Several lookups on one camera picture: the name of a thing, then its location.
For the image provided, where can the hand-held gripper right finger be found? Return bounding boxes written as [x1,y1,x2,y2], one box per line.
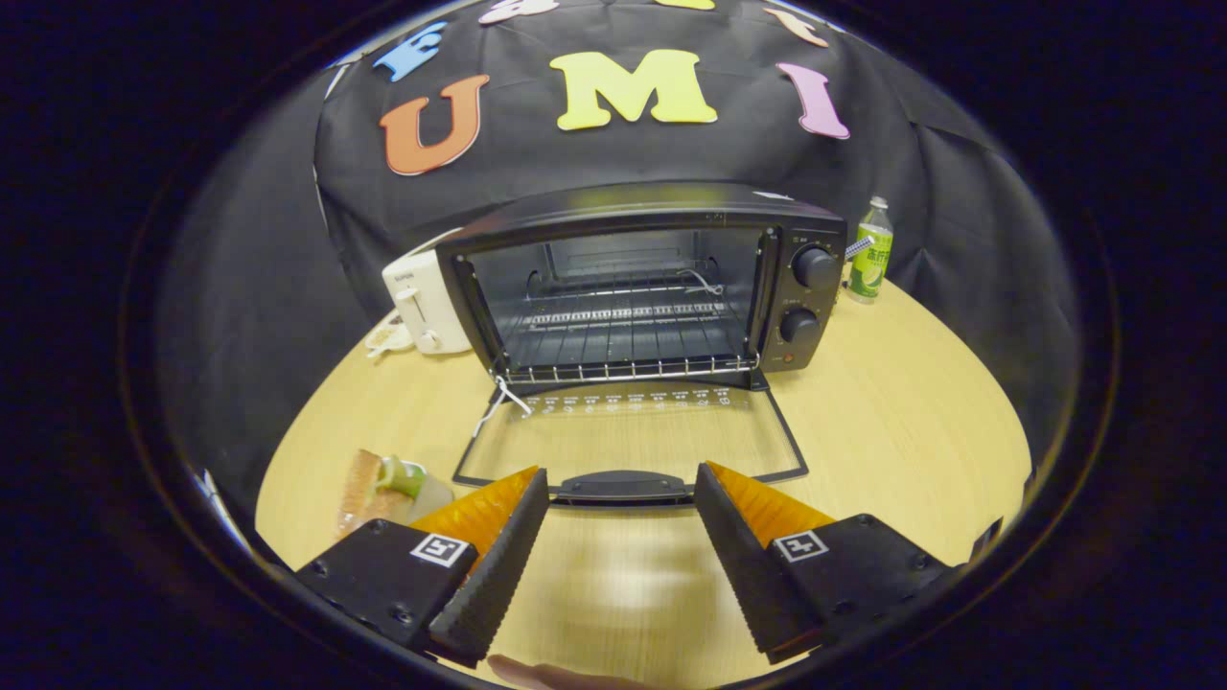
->
[692,461,1003,665]

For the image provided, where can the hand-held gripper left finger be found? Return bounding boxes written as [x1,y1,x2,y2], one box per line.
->
[292,466,552,669]

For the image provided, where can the toast sandwich with lettuce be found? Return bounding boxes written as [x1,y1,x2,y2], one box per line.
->
[336,448,428,538]

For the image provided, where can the black toaster oven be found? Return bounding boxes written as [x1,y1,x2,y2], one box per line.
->
[436,182,849,506]

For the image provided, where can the white pop-up toaster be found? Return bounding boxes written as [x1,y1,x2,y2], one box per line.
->
[382,230,473,356]

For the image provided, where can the white rectangular plate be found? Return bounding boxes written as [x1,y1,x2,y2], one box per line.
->
[336,470,456,538]

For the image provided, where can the white power plug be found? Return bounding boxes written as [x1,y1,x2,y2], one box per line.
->
[364,311,415,360]

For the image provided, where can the green label drink bottle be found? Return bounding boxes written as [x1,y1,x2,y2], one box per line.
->
[846,196,894,305]

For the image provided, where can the metal wire oven rack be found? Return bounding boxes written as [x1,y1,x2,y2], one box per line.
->
[498,268,760,384]

